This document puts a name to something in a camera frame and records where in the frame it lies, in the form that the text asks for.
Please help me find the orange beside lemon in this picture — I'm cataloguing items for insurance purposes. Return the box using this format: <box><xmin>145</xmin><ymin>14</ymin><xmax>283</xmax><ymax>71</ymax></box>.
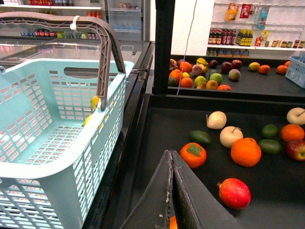
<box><xmin>258</xmin><ymin>65</ymin><xmax>271</xmax><ymax>74</ymax></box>

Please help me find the yellow lemon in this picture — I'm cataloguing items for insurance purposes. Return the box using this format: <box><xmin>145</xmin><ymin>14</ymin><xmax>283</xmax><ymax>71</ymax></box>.
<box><xmin>81</xmin><ymin>96</ymin><xmax>100</xmax><ymax>127</ymax></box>

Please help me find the peach on middle shelf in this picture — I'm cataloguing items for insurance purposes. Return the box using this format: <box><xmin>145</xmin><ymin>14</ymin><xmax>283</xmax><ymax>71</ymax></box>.
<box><xmin>228</xmin><ymin>69</ymin><xmax>241</xmax><ymax>81</ymax></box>

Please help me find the dark red apple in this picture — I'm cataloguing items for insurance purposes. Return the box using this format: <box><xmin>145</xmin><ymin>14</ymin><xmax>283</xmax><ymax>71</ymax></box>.
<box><xmin>231</xmin><ymin>60</ymin><xmax>243</xmax><ymax>70</ymax></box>

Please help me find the orange mandarin front shelf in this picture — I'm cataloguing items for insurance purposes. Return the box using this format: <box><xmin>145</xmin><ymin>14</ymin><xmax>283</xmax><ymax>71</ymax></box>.
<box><xmin>281</xmin><ymin>124</ymin><xmax>305</xmax><ymax>142</ymax></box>

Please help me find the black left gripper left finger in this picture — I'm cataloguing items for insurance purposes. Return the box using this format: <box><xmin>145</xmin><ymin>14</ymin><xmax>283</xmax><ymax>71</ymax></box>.
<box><xmin>121</xmin><ymin>150</ymin><xmax>174</xmax><ymax>229</ymax></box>

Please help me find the yellow lemon middle shelf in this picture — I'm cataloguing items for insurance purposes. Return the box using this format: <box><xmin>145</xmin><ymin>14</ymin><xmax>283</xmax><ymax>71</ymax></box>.
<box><xmin>248</xmin><ymin>62</ymin><xmax>260</xmax><ymax>72</ymax></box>

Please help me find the orange persimmon green leaf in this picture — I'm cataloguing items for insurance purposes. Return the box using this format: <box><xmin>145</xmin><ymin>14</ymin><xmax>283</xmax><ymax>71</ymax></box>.
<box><xmin>180</xmin><ymin>142</ymin><xmax>207</xmax><ymax>168</ymax></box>

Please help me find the green apple middle shelf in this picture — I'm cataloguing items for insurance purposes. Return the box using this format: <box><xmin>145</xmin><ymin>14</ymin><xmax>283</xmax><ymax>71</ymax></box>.
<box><xmin>209</xmin><ymin>73</ymin><xmax>223</xmax><ymax>85</ymax></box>

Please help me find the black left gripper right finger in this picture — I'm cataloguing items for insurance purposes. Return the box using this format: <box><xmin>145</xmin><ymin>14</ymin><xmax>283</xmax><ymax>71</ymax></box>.
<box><xmin>172</xmin><ymin>151</ymin><xmax>242</xmax><ymax>229</ymax></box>

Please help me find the white pear with stem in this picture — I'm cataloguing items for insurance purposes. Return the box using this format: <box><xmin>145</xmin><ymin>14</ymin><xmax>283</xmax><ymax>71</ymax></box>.
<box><xmin>219</xmin><ymin>126</ymin><xmax>244</xmax><ymax>148</ymax></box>

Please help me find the red yellow apple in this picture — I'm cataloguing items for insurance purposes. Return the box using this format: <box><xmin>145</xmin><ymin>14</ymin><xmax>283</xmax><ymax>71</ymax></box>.
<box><xmin>285</xmin><ymin>140</ymin><xmax>305</xmax><ymax>162</ymax></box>

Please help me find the red pomegranate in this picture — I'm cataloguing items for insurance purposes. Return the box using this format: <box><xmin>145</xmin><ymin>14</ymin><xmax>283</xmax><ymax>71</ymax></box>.
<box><xmin>217</xmin><ymin>178</ymin><xmax>251</xmax><ymax>210</ymax></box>

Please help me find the light teal shopping basket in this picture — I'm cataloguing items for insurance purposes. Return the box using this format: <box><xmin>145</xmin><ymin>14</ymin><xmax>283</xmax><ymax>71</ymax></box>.
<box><xmin>0</xmin><ymin>59</ymin><xmax>127</xmax><ymax>229</ymax></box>

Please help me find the grey basket handle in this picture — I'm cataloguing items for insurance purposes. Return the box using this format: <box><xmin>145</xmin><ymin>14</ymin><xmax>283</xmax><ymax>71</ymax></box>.
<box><xmin>0</xmin><ymin>11</ymin><xmax>126</xmax><ymax>110</ymax></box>

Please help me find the orange at pile front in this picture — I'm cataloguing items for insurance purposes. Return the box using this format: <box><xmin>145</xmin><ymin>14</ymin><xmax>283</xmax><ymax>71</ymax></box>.
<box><xmin>180</xmin><ymin>77</ymin><xmax>193</xmax><ymax>88</ymax></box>

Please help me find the green avocado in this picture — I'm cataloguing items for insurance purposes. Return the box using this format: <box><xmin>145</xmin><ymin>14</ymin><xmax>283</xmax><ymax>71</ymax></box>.
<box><xmin>188</xmin><ymin>130</ymin><xmax>212</xmax><ymax>146</ymax></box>

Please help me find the small blue plastic basket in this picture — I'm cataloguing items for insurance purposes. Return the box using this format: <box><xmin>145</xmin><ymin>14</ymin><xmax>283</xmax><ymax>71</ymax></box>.
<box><xmin>285</xmin><ymin>54</ymin><xmax>305</xmax><ymax>89</ymax></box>

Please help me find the large orange front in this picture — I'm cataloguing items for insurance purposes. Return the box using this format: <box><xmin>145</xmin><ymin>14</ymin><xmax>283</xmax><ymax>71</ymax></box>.
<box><xmin>231</xmin><ymin>137</ymin><xmax>262</xmax><ymax>167</ymax></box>

